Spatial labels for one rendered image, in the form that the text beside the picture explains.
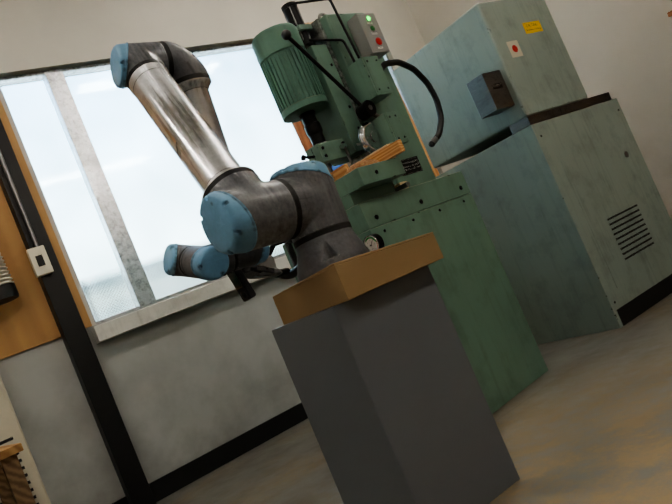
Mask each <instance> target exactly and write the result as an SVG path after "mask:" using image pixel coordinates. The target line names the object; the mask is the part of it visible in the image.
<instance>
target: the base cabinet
mask: <svg viewBox="0 0 672 504"><path fill-rule="evenodd" d="M430 232H433V233H434V236H435V238H436V240H437V243H438V245H439V247H440V250H441V252H442V254H443V257H444V258H442V259H440V260H438V261H436V262H434V263H431V264H429V265H427V266H428V267H429V269H430V271H431V274H432V276H433V278H434V281H435V283H436V285H437V288H438V290H439V292H440V295H441V297H442V299H443V301H444V304H445V306H446V308H447V311H448V313H449V315H450V318H451V320H452V322H453V325H454V327H455V329H456V332H457V334H458V336H459V339H460V341H461V343H462V346H463V348H464V350H465V352H466V355H467V357H468V359H469V362H470V364H471V366H472V369H473V371H474V373H475V376H476V378H477V380H478V383H479V385H480V387H481V390H482V392H483V394H484V397H485V399H486V401H487V403H488V406H489V408H490V410H491V413H492V414H493V413H494V412H496V411H497V410H498V409H499V408H501V407H502V406H503V405H504V404H506V403H507V402H508V401H510V400H511V399H512V398H513V397H515V396H516V395H517V394H518V393H520V392H521V391H522V390H524V389H525V388H526V387H527V386H529V385H530V384H531V383H532V382H534V381H535V380H536V379H538V378H539V377H540V376H541V375H543V374H544V373H545V372H546V371H548V368H547V366H546V364H545V361H544V359H543V357H542V354H541V352H540V350H539V348H538V345H537V343H536V341H535V338H534V336H533V334H532V332H531V329H530V327H529V325H528V322H527V320H526V318H525V316H524V313H523V311H522V309H521V306H520V304H519V302H518V300H517V297H516V295H515V293H514V290H513V288H512V286H511V283H510V281H509V279H508V277H507V274H506V272H505V270H504V267H503V265H502V263H501V261H500V258H499V256H498V254H497V251H496V249H495V247H494V245H493V242H492V240H491V238H490V235H489V233H488V231H487V229H486V226H485V224H484V222H483V219H482V217H481V215H480V212H479V210H478V208H477V206H476V203H475V201H474V199H473V196H472V194H471V193H469V194H467V195H464V196H461V197H458V198H456V199H453V200H450V201H447V202H445V203H442V204H439V205H436V206H434V207H431V208H428V209H425V210H423V211H420V212H417V213H414V214H412V215H409V216H406V217H403V218H400V219H398V220H395V221H392V222H389V223H387V224H384V225H381V226H378V227H376V228H373V229H370V230H368V231H366V232H364V233H362V234H360V235H358V237H359V238H360V239H361V240H362V242H363V241H364V238H365V237H366V236H368V235H372V234H378V235H380V236H381V237H382V239H383V241H384V247H386V246H389V245H392V244H395V243H399V242H402V241H405V240H408V239H411V238H414V237H418V236H421V235H424V234H427V233H430Z"/></svg>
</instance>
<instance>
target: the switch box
mask: <svg viewBox="0 0 672 504"><path fill-rule="evenodd" d="M367 16H369V17H370V21H367V19H366V17H367ZM367 22H372V23H373V24H367ZM347 25H348V27H349V29H350V32H351V34H352V36H353V38H354V41H355V43H356V45H357V48H358V50H359V52H360V55H361V57H368V56H377V57H378V59H380V58H382V57H383V56H384V55H386V54H387V53H388V52H389V51H390V50H389V47H388V45H387V43H386V41H385V38H384V36H383V34H382V31H381V29H380V27H379V25H378V22H377V20H376V18H375V15H374V13H365V14H355V15H354V16H353V17H352V18H351V19H350V20H349V21H347ZM371 25H372V26H374V27H375V31H374V32H377V34H374V35H372V33H371V32H373V31H371V29H370V26H371ZM377 37H379V38H380V39H381V40H382V45H378V44H377V43H376V38H377ZM379 46H383V48H382V49H378V47H379Z"/></svg>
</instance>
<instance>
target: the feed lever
mask: <svg viewBox="0 0 672 504"><path fill-rule="evenodd" d="M281 37H282V38H283V39H284V40H289V41H290V42H291V43H292V44H293V45H294V46H296V47H297V48H298V49H299V50H300V51H301V52H302V53H303V54H304V55H305V56H306V57H307V58H308V59H309V60H310V61H311V62H312V63H313V64H315V65H316V66H317V67H318V68H319V69H320V70H321V71H322V72H323V73H324V74H325V75H326V76H327V77H328V78H329V79H330V80H331V81H333V82H334V83H335V84H336V85H337V86H338V87H339V88H340V89H341V90H342V91H343V92H344V93H345V94H346V95H347V96H348V97H349V98H351V99H352V100H353V101H354V102H355V103H356V104H357V105H358V106H357V107H356V114H357V116H358V118H359V119H361V120H363V121H366V120H368V119H369V118H371V117H372V116H373V117H375V118H377V117H378V116H380V115H379V114H377V113H376V106H375V104H374V103H373V102H372V101H370V100H365V101H364V102H362V103H361V102H360V101H358V100H357V99H356V98H355V97H354V96H353V95H352V94H351V93H350V92H349V91H348V90H347V89H346V88H345V87H344V86H343V85H342V84H341V83H340V82H338V81H337V80H336V79H335V78H334V77H333V76H332V75H331V74H330V73H329V72H328V71H327V70H326V69H325V68H324V67H323V66H322V65H321V64H320V63H318V62H317V61H316V60H315V59H314V58H313V57H312V56H311V55H310V54H309V53H308V52H307V51H306V50H305V49H304V48H303V47H302V46H301V45H300V44H298V43H297V42H296V41H295V40H294V39H293V38H292V37H291V32H290V31H289V30H287V29H285V30H283V31H282V33H281Z"/></svg>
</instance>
